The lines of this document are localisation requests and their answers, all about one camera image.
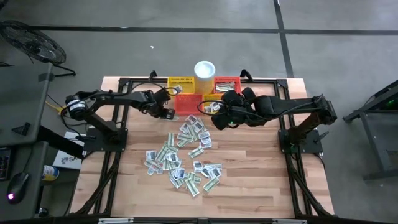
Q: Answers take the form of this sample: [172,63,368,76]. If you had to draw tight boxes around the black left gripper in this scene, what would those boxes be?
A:
[139,91,177,120]

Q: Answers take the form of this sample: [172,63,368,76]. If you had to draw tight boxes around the orange plastic basket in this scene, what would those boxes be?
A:
[174,93,204,116]
[213,76,242,95]

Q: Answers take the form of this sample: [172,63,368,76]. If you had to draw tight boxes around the yellow plastic basket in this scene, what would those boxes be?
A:
[202,93,233,116]
[167,76,196,98]

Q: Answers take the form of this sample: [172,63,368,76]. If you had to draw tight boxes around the yellow canister white lid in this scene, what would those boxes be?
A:
[193,60,216,95]

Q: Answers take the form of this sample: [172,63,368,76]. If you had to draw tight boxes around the white cardboard box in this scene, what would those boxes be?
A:
[52,130,85,170]

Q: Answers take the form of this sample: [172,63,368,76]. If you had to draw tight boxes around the white yellow blue can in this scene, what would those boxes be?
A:
[42,164,60,182]

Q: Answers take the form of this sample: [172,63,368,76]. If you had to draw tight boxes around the grey metal cart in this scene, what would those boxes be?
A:
[343,79,398,182]

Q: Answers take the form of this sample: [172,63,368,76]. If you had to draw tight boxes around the grey desk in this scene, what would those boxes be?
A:
[0,63,53,147]
[0,141,49,220]

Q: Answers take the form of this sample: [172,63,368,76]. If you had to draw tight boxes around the black floor fan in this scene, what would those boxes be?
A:
[0,20,76,78]

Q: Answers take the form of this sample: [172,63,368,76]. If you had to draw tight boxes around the black computer mouse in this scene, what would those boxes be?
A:
[6,172,30,205]

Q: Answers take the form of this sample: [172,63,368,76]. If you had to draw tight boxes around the black keyboard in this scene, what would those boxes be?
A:
[0,148,12,182]

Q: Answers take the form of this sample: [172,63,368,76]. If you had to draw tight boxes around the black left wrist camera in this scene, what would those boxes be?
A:
[152,88,171,107]

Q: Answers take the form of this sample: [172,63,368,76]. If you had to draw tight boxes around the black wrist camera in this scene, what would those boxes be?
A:
[152,88,171,107]
[211,108,242,131]

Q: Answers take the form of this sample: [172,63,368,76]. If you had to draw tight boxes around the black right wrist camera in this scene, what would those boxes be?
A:
[211,108,242,131]

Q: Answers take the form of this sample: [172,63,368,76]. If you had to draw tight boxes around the black right camera cable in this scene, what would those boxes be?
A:
[197,100,225,116]

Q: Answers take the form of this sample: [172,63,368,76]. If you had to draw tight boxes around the black camera cable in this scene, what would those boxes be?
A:
[124,81,183,97]
[197,100,225,116]

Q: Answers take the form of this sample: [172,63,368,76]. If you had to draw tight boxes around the black left camera cable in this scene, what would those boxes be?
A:
[124,81,183,97]

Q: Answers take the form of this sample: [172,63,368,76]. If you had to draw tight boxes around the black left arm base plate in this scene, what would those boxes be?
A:
[83,129,128,152]

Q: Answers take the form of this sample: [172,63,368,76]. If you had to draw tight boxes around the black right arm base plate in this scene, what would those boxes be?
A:
[278,129,325,154]

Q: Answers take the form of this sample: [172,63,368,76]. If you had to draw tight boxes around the silver metal bracket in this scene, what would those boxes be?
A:
[272,218,308,224]
[98,217,134,224]

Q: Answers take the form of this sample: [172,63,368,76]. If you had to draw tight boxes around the black triangular bracket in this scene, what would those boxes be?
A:
[11,122,32,137]

